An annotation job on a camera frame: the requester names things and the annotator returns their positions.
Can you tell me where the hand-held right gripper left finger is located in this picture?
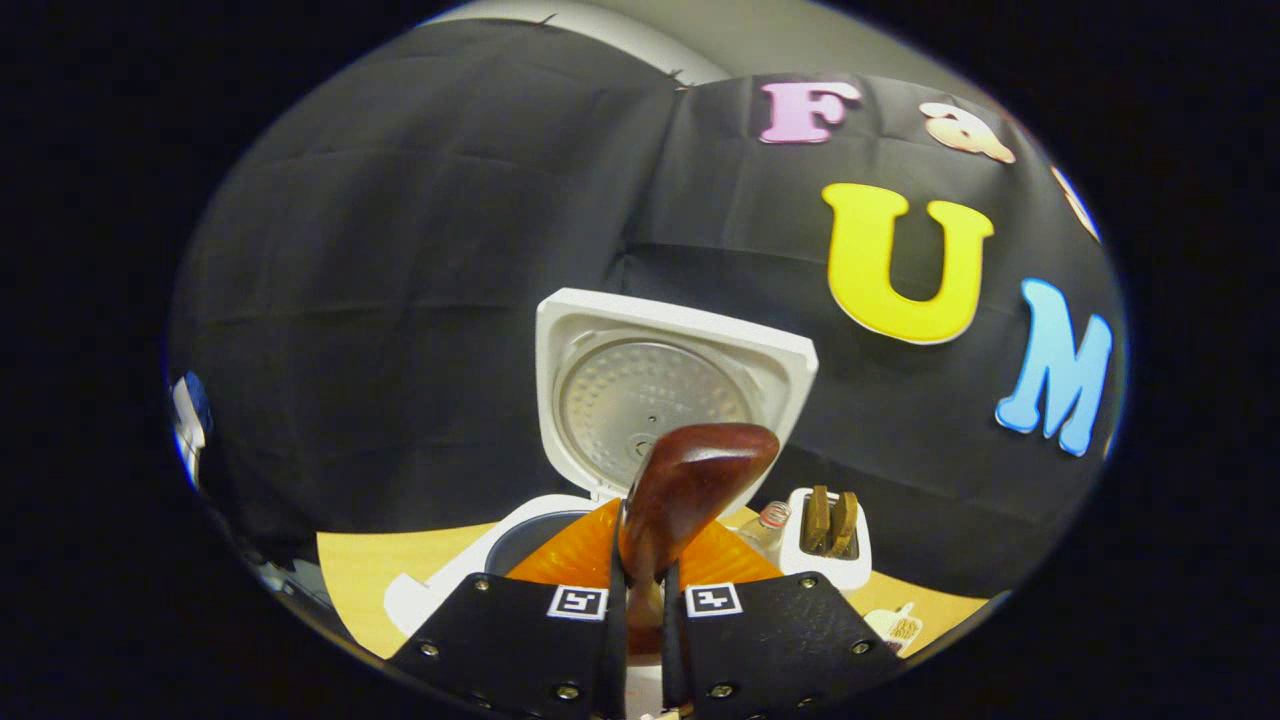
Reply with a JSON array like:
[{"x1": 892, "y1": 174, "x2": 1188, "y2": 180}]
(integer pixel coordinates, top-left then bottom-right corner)
[{"x1": 385, "y1": 497, "x2": 629, "y2": 720}]

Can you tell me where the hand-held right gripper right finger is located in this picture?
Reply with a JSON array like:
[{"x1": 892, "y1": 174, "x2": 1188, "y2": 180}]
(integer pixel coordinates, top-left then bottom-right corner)
[{"x1": 660, "y1": 520, "x2": 906, "y2": 720}]

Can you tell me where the white chopstick holder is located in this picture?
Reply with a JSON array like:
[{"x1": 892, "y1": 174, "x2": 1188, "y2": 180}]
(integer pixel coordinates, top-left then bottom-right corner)
[{"x1": 778, "y1": 487, "x2": 873, "y2": 593}]

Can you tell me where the reddish brown wooden spoon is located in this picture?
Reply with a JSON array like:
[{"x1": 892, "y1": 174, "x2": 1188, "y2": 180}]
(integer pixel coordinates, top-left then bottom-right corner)
[{"x1": 617, "y1": 422, "x2": 781, "y2": 661}]

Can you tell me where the white rice cooker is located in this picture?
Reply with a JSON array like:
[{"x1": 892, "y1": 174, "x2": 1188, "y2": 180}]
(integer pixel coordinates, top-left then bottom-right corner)
[{"x1": 385, "y1": 288, "x2": 821, "y2": 641}]

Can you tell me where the dark inner pot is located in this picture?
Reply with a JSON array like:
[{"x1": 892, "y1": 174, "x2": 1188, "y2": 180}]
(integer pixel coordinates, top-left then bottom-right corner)
[{"x1": 485, "y1": 510, "x2": 593, "y2": 579}]

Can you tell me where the small clear bottle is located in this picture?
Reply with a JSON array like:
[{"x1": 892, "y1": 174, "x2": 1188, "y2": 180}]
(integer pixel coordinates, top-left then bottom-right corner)
[{"x1": 738, "y1": 500, "x2": 793, "y2": 553}]

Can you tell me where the white divided grain dish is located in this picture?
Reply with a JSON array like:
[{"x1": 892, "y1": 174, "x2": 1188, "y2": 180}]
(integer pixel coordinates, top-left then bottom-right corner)
[{"x1": 865, "y1": 602, "x2": 923, "y2": 654}]

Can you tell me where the black backdrop cloth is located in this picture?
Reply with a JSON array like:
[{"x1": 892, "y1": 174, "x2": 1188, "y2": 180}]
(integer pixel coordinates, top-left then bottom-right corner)
[{"x1": 165, "y1": 18, "x2": 1131, "y2": 601}]

